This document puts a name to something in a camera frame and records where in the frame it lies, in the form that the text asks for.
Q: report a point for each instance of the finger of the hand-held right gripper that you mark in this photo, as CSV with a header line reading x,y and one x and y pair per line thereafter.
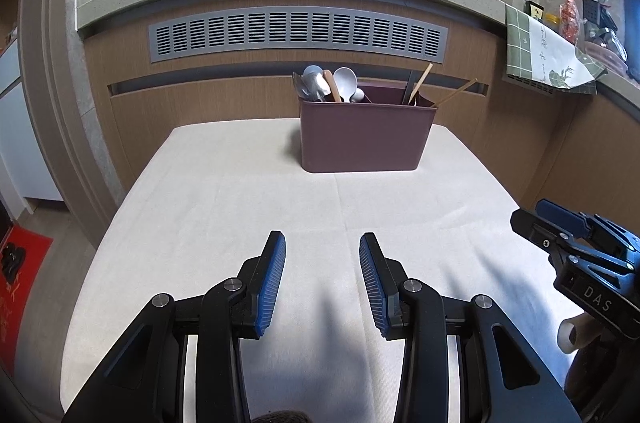
x,y
560,213
535,228

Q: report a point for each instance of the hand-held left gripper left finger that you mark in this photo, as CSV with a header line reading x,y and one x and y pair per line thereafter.
x,y
270,283

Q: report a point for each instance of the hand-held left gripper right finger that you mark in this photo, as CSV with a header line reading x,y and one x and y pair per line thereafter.
x,y
372,288

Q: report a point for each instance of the maroon utensil holder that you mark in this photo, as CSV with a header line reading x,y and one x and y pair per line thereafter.
x,y
365,138

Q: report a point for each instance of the metal stick with white ball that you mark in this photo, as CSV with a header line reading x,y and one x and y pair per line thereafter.
x,y
357,94

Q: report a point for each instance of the spade-shaped metal spoon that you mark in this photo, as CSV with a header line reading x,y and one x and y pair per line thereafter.
x,y
319,87

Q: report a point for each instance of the small brown wooden spoon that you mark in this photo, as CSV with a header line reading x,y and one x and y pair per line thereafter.
x,y
332,87

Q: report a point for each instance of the white plastic spoon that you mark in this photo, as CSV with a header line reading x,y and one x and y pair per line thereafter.
x,y
345,79

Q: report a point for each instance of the person's right forearm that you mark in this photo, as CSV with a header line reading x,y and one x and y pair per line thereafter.
x,y
600,378

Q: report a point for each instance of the person's right hand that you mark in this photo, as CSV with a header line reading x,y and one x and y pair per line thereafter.
x,y
575,333

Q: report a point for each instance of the white tablecloth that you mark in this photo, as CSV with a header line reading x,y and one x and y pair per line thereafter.
x,y
225,203

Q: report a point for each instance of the small vent grille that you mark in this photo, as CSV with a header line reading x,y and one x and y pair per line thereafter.
x,y
525,83

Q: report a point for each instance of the pink basket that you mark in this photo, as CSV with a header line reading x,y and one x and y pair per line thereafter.
x,y
607,53

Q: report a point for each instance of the green checked towel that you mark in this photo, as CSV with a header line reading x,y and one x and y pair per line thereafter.
x,y
530,48

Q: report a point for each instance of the wooden kitchen cabinet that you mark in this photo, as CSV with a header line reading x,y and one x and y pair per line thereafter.
x,y
200,103

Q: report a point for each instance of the orange snack packet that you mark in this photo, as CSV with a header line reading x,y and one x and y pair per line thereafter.
x,y
570,18

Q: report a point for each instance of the small dark box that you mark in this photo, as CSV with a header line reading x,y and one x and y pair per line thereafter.
x,y
536,10

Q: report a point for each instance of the black utensil rack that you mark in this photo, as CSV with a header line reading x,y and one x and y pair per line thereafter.
x,y
592,8

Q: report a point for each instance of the red floor mat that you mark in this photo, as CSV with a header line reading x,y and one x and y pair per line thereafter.
x,y
20,283

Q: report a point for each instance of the grey vent grille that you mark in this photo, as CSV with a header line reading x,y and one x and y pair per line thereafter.
x,y
300,33

